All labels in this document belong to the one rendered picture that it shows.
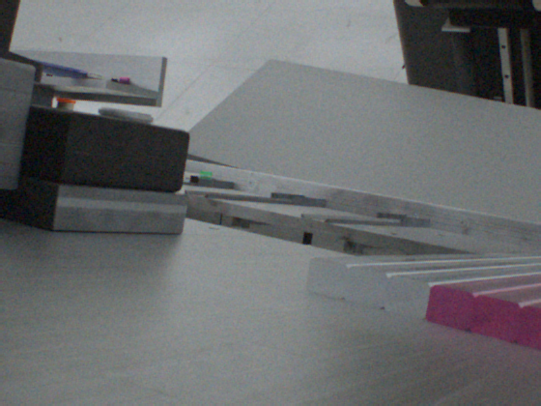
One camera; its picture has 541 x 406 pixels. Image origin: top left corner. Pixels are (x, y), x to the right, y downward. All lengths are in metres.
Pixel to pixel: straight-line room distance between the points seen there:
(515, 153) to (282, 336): 0.89
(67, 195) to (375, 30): 2.33
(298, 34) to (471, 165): 1.69
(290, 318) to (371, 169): 0.86
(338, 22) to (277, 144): 1.57
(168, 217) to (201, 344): 0.20
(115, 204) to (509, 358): 0.18
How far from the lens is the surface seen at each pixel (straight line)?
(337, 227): 0.64
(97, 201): 0.35
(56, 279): 0.24
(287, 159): 1.14
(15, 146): 0.34
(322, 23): 2.74
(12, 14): 0.67
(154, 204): 0.38
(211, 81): 2.60
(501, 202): 1.01
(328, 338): 0.21
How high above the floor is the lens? 1.26
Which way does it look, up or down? 38 degrees down
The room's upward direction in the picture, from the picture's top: 18 degrees counter-clockwise
